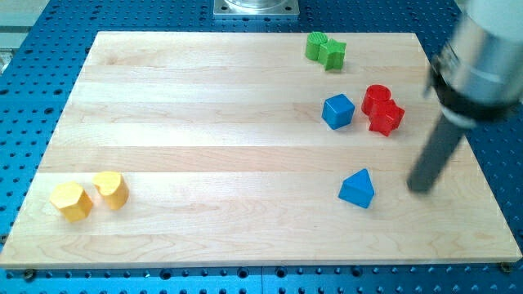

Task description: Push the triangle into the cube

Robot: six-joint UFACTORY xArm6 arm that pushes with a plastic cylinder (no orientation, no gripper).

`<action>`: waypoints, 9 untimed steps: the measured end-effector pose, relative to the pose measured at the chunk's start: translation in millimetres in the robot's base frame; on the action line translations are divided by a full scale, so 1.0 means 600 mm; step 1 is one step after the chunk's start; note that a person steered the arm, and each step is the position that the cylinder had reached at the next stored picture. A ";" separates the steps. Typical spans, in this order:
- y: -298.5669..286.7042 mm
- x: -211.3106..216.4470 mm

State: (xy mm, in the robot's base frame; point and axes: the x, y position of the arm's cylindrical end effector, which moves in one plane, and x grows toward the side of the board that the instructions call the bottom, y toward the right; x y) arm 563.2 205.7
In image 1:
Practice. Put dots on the red star block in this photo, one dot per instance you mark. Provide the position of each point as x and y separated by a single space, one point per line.
385 117

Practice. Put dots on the blue cube block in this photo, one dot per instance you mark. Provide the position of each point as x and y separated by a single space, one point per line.
338 111

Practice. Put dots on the red cylinder block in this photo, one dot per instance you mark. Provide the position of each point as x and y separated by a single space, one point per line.
375 94

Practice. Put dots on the blue triangle block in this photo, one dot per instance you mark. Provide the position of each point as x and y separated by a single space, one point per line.
358 189

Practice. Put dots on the yellow heart block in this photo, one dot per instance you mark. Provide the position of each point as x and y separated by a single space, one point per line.
112 187

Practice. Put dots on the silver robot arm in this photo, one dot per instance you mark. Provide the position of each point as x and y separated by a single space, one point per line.
477 77

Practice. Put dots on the green star block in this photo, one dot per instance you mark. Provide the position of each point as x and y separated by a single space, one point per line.
331 54

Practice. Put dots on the yellow hexagon block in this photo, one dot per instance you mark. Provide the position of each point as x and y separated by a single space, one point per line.
72 201

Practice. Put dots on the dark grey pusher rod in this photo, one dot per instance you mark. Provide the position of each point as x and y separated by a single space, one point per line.
441 144

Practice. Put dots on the green cylinder block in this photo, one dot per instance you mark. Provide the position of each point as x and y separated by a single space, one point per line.
313 42

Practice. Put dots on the wooden board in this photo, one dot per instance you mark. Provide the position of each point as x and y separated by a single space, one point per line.
220 140

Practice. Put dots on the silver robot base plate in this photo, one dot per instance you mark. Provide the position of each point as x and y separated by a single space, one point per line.
228 9

